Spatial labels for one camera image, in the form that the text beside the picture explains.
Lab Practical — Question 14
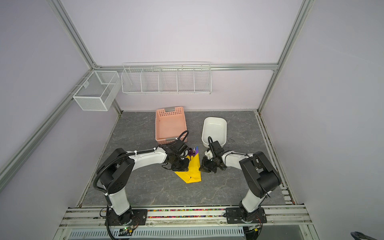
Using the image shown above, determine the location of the green circuit board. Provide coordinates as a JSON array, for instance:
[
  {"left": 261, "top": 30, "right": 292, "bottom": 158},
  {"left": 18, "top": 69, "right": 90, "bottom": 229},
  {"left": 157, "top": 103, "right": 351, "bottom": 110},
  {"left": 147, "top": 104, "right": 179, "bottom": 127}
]
[{"left": 119, "top": 228, "right": 133, "bottom": 237}]

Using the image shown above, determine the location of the white slotted cable duct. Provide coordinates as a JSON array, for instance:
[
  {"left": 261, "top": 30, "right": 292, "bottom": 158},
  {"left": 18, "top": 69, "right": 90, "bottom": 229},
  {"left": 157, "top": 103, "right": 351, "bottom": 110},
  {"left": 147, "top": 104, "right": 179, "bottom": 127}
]
[{"left": 67, "top": 227, "right": 245, "bottom": 240}]

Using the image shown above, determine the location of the pink perforated plastic basket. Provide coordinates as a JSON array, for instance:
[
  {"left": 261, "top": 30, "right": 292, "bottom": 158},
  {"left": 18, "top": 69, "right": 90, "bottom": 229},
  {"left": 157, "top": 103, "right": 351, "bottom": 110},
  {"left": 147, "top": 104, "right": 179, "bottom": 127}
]
[{"left": 156, "top": 107, "right": 187, "bottom": 145}]

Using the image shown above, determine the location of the aluminium mounting rail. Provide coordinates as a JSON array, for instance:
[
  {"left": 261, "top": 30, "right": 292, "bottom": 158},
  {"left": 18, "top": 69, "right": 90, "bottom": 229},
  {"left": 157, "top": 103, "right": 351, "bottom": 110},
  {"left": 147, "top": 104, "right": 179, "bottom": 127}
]
[{"left": 59, "top": 205, "right": 313, "bottom": 229}]

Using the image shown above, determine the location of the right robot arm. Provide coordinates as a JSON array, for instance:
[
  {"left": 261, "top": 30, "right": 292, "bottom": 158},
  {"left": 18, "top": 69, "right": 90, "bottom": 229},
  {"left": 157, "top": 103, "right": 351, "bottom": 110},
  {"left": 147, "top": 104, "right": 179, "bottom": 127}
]
[{"left": 199, "top": 137, "right": 282, "bottom": 225}]

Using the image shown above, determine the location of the white plastic tray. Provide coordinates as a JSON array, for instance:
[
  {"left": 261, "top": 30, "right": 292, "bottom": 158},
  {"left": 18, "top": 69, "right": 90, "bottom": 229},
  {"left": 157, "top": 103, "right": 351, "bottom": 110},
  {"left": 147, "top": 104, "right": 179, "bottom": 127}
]
[{"left": 202, "top": 117, "right": 227, "bottom": 148}]

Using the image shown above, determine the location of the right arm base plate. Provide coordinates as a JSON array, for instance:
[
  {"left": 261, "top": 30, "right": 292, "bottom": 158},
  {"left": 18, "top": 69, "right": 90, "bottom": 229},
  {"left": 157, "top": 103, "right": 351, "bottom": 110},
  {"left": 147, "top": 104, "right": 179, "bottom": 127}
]
[{"left": 224, "top": 207, "right": 267, "bottom": 224}]

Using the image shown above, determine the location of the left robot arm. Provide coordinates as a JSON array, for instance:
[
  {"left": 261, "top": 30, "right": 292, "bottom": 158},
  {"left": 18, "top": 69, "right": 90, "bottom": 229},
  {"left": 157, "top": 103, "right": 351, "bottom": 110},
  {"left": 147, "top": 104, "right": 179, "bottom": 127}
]
[{"left": 93, "top": 130, "right": 190, "bottom": 226}]

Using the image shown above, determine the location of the yellow paper napkin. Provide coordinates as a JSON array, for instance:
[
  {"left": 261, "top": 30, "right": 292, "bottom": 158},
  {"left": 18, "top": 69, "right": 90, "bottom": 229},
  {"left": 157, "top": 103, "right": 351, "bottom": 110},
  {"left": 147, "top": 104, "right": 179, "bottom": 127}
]
[{"left": 175, "top": 153, "right": 202, "bottom": 184}]

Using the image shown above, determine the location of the white wire wall rack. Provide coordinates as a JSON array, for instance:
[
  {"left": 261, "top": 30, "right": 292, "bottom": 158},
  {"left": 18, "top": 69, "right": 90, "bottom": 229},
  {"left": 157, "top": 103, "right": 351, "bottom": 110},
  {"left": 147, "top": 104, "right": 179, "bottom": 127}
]
[{"left": 121, "top": 62, "right": 212, "bottom": 95}]

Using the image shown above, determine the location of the purple iridescent spoon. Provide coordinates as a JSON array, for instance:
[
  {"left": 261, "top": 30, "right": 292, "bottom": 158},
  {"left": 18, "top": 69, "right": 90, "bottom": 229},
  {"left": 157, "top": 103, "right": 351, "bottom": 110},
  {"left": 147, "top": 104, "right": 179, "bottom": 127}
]
[{"left": 188, "top": 148, "right": 194, "bottom": 159}]

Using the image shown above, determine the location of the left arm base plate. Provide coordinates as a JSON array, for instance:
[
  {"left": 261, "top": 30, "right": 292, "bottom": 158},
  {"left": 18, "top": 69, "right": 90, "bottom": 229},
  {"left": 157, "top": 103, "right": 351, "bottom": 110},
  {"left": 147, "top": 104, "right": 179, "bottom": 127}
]
[{"left": 105, "top": 208, "right": 148, "bottom": 226}]

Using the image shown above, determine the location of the white mesh wall basket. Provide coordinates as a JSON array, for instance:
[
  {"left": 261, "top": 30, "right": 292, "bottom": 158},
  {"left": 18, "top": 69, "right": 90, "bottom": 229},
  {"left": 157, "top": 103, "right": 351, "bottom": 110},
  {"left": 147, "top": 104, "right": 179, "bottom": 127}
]
[{"left": 73, "top": 71, "right": 122, "bottom": 112}]

